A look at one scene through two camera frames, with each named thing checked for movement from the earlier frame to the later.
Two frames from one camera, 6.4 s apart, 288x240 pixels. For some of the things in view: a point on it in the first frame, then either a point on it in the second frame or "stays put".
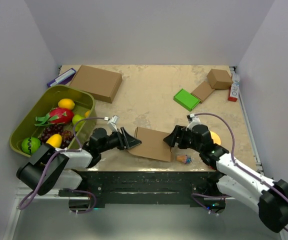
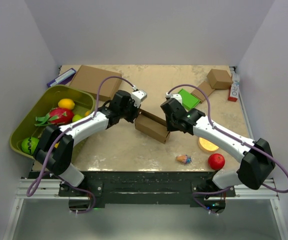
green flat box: [186, 99] stays put
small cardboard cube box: [219, 79] stays put
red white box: [233, 94] stays put
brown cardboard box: [152, 144] to [152, 126]
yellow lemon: [66, 103] stays put
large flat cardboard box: [101, 84] stays put
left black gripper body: [113, 141] to [129, 113]
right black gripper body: [186, 141] to [171, 125]
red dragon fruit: [57, 115] stays put
